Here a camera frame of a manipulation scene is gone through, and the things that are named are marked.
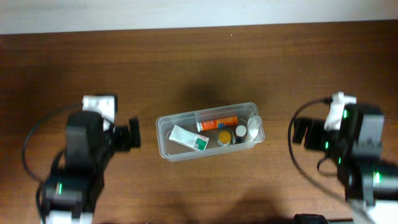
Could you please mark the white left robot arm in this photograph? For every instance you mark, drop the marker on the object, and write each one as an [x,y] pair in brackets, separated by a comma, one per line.
[76,179]

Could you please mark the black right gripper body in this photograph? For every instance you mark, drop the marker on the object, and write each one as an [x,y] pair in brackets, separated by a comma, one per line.
[314,140]

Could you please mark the white green medicine box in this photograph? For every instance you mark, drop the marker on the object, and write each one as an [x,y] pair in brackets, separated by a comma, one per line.
[189,139]

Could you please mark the gold lid balm jar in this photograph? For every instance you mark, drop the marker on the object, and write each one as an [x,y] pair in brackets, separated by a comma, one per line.
[224,138]

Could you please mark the black white-capped bottle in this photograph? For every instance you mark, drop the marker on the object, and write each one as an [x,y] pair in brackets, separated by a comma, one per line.
[239,134]

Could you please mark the orange white-capped tube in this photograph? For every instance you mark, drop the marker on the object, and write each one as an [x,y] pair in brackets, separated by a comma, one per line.
[217,123]

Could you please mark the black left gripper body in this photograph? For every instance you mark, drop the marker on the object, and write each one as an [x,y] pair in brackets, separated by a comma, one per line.
[123,137]

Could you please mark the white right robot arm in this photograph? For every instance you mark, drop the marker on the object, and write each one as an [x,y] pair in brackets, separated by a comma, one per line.
[365,180]

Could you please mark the white squeeze tube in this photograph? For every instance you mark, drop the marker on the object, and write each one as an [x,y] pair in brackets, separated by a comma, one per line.
[253,128]

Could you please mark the clear plastic container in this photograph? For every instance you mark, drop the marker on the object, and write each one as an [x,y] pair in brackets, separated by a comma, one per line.
[174,151]

